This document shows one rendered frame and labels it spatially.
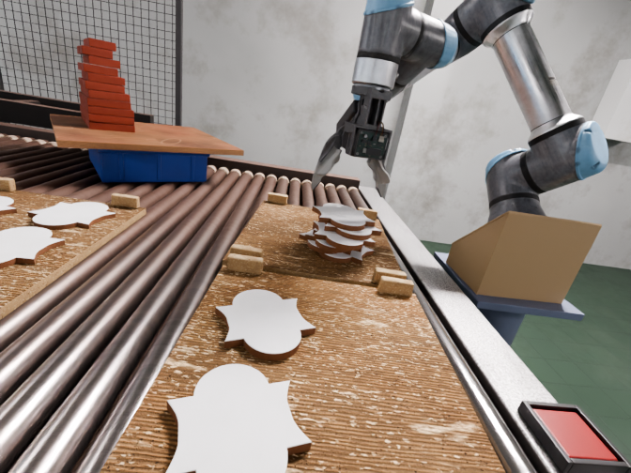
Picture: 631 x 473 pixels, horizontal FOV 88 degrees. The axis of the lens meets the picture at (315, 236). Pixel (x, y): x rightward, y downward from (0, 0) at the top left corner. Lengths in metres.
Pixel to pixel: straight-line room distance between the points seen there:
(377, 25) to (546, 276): 0.67
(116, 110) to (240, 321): 0.95
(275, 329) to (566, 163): 0.75
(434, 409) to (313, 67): 3.20
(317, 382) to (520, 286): 0.63
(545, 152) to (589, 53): 3.42
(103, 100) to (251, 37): 2.36
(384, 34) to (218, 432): 0.58
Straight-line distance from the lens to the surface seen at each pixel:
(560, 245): 0.93
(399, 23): 0.64
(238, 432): 0.34
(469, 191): 3.94
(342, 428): 0.37
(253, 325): 0.45
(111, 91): 1.26
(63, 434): 0.41
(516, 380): 0.57
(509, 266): 0.88
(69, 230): 0.76
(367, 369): 0.44
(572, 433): 0.52
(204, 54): 3.53
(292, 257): 0.65
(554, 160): 0.95
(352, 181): 1.45
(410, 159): 3.36
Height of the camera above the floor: 1.22
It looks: 22 degrees down
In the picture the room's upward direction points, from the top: 10 degrees clockwise
